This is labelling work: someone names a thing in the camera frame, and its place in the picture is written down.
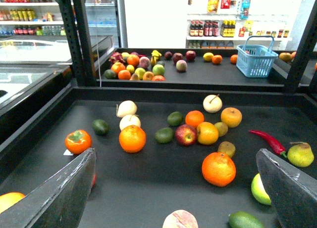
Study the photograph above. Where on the orange persimmon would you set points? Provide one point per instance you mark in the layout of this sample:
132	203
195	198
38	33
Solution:
78	141

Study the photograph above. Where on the large orange tangerine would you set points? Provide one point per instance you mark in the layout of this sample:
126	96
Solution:
218	169

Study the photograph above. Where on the red round fruit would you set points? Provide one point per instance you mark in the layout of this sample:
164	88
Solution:
94	180

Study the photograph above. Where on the far orange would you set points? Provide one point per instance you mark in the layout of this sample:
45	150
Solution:
217	59

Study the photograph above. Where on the red chili pepper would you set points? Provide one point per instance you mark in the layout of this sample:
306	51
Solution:
276	146

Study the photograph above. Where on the dark green lime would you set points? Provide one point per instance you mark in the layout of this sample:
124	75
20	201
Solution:
175	119

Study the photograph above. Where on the blue plastic basket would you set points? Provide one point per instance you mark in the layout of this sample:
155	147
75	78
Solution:
256	61

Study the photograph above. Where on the white drinks shelf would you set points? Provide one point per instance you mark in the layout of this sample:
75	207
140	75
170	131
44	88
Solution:
30	17

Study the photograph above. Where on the far peach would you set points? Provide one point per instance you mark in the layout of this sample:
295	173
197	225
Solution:
181	66

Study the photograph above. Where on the orange near white pear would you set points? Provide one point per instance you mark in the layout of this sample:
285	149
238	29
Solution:
194	118

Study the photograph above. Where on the golden yellow apple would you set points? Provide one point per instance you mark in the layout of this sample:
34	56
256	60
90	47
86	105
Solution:
207	133

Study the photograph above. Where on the green yellow pear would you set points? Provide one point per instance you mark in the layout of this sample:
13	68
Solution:
300	154

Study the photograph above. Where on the white sauce shelf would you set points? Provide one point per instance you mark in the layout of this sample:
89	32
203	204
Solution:
228	23

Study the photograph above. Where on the white pear with stem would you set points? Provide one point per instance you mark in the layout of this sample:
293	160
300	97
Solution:
212	103

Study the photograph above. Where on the yellow lemon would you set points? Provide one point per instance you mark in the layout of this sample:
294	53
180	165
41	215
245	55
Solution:
9	199
208	57

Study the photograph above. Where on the far dark red apple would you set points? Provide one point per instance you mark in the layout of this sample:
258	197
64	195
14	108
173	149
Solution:
176	57

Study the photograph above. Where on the dark avocado left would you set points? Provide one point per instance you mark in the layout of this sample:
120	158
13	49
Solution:
100	127

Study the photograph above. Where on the far yellow lemon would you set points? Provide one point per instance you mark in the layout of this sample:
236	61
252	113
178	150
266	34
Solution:
208	57

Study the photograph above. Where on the small green pear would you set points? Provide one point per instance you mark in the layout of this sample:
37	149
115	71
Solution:
222	128

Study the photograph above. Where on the white pear front left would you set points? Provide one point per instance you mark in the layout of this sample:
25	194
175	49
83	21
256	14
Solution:
127	107

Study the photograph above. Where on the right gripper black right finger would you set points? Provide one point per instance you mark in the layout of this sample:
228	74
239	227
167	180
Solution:
293	193

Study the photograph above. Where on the pink peach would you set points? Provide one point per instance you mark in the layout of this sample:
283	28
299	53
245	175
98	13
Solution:
180	219

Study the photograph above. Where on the bright green apple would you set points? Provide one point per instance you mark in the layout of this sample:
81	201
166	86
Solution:
258	191

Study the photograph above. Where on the brown kiwi fruit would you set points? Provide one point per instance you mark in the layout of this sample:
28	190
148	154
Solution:
227	148

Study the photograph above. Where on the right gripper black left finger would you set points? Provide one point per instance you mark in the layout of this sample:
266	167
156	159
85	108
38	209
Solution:
57	203

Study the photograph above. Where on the glass top freezer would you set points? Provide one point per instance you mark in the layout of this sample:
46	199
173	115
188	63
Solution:
26	60

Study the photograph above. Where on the big orange centre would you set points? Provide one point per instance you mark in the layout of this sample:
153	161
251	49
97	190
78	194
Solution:
132	139

